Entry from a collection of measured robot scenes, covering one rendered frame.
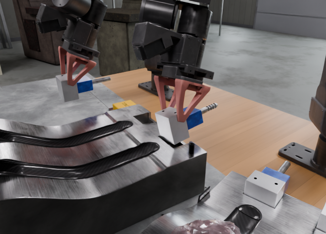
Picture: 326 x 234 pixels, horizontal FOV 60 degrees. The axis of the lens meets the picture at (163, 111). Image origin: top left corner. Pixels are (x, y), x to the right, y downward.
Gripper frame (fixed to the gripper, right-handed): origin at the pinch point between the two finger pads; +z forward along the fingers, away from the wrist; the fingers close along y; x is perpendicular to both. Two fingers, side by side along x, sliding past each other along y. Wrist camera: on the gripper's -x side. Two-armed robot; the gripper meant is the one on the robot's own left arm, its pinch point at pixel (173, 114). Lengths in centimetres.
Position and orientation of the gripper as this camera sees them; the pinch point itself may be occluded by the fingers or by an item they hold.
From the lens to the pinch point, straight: 53.3
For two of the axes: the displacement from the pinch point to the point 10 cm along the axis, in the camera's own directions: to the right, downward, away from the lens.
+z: -2.2, 9.7, 0.9
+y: 5.2, 1.9, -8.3
